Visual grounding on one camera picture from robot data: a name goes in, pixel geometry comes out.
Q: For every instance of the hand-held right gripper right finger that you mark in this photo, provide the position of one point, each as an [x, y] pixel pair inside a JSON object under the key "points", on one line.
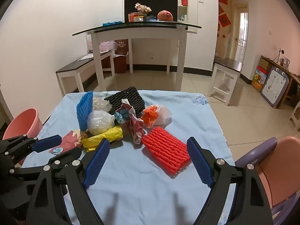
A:
{"points": [[200, 164]]}

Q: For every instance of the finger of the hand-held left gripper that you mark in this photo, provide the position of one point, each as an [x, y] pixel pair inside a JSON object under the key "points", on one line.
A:
{"points": [[68, 154], [46, 143]]}

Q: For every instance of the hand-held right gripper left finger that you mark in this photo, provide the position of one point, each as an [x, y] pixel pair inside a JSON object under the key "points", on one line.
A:
{"points": [[96, 164]]}

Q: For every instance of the pink patterned paper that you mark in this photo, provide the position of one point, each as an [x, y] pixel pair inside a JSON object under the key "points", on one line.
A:
{"points": [[70, 140]]}

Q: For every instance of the yellow plastic bag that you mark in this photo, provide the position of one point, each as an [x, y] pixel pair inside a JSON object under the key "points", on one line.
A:
{"points": [[103, 136]]}

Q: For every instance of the pink plastic bucket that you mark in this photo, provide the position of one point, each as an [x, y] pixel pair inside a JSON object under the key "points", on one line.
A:
{"points": [[23, 121]]}

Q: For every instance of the red foam net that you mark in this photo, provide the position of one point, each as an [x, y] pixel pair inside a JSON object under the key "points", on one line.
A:
{"points": [[164, 150]]}

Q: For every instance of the blue foam net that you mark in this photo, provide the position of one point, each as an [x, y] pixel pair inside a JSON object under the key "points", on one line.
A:
{"points": [[83, 112]]}

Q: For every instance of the patterned paper wrapper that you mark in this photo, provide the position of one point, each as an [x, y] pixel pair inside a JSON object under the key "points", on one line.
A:
{"points": [[133, 124]]}

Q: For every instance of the clear plastic wrap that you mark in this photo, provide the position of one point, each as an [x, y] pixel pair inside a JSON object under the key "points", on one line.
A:
{"points": [[100, 104]]}

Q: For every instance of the translucent white plastic bag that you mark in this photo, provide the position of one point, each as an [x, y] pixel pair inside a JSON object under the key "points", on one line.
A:
{"points": [[164, 114]]}

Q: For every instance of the orange plastic bag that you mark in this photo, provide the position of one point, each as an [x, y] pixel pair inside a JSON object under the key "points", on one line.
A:
{"points": [[150, 117]]}

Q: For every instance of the black foam net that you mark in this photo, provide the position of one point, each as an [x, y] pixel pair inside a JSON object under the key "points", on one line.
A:
{"points": [[131, 98]]}

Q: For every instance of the light blue tablecloth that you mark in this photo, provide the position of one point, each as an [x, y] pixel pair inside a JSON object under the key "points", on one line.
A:
{"points": [[131, 168]]}

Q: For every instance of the pink and purple chair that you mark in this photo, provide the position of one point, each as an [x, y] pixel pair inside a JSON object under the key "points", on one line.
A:
{"points": [[281, 168]]}

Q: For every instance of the black-topped white bench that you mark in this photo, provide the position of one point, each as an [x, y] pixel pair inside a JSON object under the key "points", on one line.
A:
{"points": [[77, 65]]}

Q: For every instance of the white paper sheet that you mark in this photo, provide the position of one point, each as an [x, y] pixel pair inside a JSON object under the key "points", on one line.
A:
{"points": [[85, 57]]}

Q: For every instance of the red carton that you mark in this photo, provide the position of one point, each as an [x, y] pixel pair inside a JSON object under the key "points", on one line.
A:
{"points": [[120, 64]]}

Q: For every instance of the colourful carton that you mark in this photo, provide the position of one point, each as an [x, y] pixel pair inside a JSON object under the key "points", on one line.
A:
{"points": [[259, 79]]}

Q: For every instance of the black-topped white stool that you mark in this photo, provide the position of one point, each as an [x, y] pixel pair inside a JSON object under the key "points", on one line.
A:
{"points": [[228, 63]]}

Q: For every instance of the purple framed drawing board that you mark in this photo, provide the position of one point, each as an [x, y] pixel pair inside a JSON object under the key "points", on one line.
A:
{"points": [[274, 86]]}

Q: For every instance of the white plastic stool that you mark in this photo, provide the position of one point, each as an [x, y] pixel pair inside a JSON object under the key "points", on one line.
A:
{"points": [[296, 117]]}

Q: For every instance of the pink plastic bag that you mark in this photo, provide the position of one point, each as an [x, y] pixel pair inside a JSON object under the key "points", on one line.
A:
{"points": [[105, 45]]}

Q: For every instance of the cardboard box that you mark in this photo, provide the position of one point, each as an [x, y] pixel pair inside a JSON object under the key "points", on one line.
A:
{"points": [[264, 63]]}

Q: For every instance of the dark red box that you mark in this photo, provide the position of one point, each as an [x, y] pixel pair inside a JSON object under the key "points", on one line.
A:
{"points": [[121, 46]]}

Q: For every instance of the wooden desk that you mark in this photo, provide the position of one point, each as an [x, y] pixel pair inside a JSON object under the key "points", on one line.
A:
{"points": [[269, 61]]}

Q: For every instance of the blue cloth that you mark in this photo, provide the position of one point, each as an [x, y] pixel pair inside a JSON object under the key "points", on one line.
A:
{"points": [[112, 23]]}

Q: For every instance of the white table with glass top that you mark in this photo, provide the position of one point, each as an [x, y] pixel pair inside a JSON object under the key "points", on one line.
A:
{"points": [[140, 31]]}

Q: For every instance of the white door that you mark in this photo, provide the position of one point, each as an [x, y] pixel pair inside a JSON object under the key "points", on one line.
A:
{"points": [[241, 28]]}

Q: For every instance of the orange ball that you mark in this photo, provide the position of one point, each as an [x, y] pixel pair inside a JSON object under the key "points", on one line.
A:
{"points": [[165, 16]]}

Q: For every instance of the small red shelf box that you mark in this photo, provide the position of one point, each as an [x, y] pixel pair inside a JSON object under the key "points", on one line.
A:
{"points": [[184, 1]]}

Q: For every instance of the black television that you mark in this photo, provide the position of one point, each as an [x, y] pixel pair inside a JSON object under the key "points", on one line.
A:
{"points": [[152, 4]]}

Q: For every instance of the wall socket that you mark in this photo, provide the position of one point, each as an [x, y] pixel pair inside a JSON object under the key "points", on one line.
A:
{"points": [[150, 55]]}

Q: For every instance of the red paper wall decoration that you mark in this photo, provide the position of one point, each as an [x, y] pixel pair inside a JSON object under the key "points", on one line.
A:
{"points": [[225, 21], [222, 0]]}

